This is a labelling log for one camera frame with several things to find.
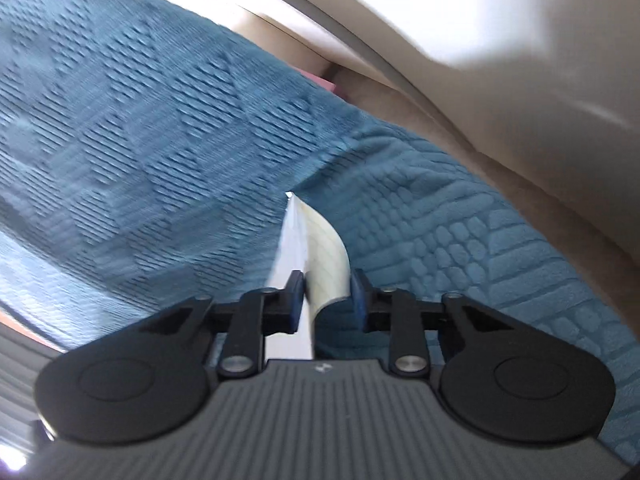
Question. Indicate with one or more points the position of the blue textured sofa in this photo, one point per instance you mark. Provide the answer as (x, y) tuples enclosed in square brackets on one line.
[(150, 135)]

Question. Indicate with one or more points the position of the plain white notebook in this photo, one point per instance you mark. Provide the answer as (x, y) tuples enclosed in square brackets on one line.
[(320, 250)]

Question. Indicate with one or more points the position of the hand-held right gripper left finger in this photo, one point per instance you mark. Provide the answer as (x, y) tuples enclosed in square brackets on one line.
[(297, 302)]

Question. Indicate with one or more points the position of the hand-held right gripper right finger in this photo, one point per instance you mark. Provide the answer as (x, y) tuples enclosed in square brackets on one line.
[(357, 302)]

